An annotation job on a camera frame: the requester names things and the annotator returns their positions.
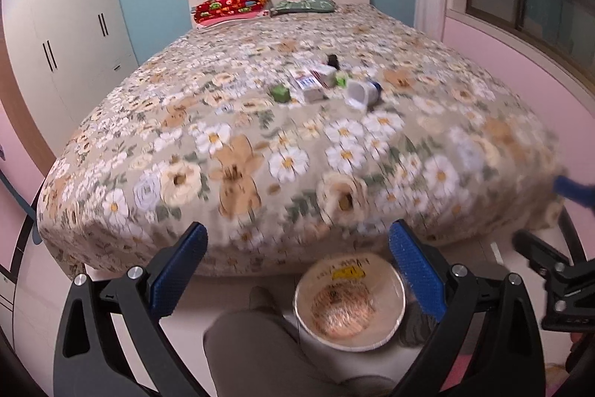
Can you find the white plastic cup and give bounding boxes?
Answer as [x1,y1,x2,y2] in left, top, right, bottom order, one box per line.
[346,79,382,111]

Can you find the small green block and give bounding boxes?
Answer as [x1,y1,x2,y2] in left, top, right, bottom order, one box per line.
[335,71,349,89]

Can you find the red patterned pillow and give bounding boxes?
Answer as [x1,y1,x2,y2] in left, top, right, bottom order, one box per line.
[191,0,272,27]

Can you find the green cube block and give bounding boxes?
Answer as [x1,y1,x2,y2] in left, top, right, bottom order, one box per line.
[269,84,292,104]

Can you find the white blue milk carton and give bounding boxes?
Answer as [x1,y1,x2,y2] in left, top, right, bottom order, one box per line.
[289,67,326,104]

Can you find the white barcode box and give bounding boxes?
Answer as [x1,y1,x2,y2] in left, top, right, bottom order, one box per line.
[309,64,337,89]

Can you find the green floral pillow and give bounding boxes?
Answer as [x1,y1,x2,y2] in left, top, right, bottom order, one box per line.
[270,0,337,16]

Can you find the floral bedspread bed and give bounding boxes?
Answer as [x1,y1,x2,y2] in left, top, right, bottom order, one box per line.
[37,4,563,276]

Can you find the person leg grey trousers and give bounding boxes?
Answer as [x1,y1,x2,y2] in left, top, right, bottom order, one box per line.
[203,286,395,397]

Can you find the white trash bin with bag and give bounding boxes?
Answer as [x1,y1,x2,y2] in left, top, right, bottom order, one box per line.
[293,253,406,353]

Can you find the black foam cylinder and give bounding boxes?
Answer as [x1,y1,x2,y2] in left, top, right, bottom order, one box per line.
[327,54,340,70]

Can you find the white wardrobe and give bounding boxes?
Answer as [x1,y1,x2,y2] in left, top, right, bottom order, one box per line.
[2,0,138,155]

